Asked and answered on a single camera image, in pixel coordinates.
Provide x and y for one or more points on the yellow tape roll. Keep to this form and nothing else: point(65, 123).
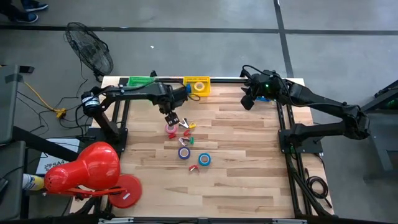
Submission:
point(195, 86)

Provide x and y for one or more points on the pink tape roll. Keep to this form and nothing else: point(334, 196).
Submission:
point(167, 130)

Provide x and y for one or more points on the light blue tape roll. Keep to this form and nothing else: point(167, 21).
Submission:
point(200, 159)

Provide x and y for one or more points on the black floor fan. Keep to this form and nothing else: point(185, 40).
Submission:
point(90, 49)

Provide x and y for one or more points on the black workstation stand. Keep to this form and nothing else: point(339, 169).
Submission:
point(382, 133)

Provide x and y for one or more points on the yellow mini stapler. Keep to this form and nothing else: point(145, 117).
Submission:
point(192, 125)

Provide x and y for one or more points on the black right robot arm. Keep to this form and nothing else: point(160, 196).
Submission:
point(326, 105)

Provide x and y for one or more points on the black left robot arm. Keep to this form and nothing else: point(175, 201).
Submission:
point(136, 91)

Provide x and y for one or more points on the dark grey staple remover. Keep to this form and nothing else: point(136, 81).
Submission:
point(183, 123)

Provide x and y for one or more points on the black aluminium table frame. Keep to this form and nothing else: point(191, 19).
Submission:
point(224, 80)

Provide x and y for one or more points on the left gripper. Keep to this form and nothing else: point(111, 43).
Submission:
point(165, 107)

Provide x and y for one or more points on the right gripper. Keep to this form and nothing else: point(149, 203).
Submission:
point(265, 87)

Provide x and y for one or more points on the green mini stapler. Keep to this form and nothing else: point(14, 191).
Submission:
point(191, 140)

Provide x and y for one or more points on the green plastic basket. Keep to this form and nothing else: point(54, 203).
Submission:
point(141, 81)

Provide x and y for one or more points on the person's shoe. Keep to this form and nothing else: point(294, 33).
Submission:
point(27, 17)
point(35, 5)

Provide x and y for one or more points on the yellow plastic basket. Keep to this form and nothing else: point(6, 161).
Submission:
point(207, 92)

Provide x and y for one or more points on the dark grey cabinet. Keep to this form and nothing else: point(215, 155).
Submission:
point(12, 177)
point(7, 102)

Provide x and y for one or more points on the red desk lamp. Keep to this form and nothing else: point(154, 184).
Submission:
point(93, 168)

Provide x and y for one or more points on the white printed box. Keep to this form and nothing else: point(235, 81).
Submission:
point(57, 160)

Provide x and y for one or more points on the yellow white spray can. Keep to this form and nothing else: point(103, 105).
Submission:
point(32, 182)

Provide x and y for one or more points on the person's leg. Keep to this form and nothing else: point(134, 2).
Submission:
point(7, 9)

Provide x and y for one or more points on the blue plastic basket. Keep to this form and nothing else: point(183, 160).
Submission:
point(262, 99)

